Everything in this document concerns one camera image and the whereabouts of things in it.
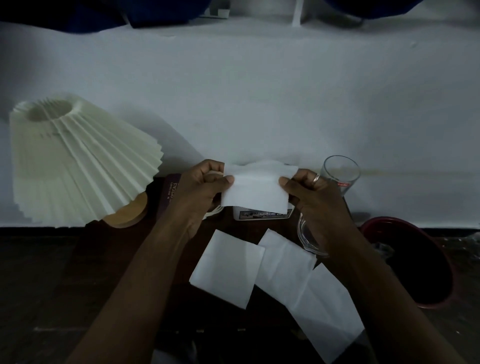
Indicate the folded white tissue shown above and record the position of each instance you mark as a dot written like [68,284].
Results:
[227,268]
[330,322]
[285,268]

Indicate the wooden lamp base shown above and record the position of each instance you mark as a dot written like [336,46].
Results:
[129,213]

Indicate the white tissue sheet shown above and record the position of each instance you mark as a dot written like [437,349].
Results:
[258,187]

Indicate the person's right hand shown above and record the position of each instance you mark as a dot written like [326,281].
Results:
[318,210]

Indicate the person's right thumb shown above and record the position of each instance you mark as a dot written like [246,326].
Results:
[287,185]

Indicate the person's left forearm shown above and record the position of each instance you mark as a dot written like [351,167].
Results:
[138,300]

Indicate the clear glass bowl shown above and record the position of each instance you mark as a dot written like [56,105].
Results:
[305,236]

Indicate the clear drinking glass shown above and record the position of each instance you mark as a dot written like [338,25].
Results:
[343,174]

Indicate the person's right forearm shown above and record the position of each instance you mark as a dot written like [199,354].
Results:
[386,300]

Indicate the person's left hand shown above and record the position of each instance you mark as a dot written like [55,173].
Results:
[187,198]

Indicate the person's left thumb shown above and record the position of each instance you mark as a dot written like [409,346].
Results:
[223,182]

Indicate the dark blue cloth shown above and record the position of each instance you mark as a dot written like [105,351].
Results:
[75,13]
[371,7]

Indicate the maroon book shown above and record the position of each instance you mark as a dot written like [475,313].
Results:
[168,195]

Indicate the red plastic bin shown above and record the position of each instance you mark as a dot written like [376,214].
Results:
[416,262]

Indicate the white tissue box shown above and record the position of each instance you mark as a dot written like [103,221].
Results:
[262,215]

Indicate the cream pleated lamp shade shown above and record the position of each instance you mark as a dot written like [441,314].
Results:
[75,165]

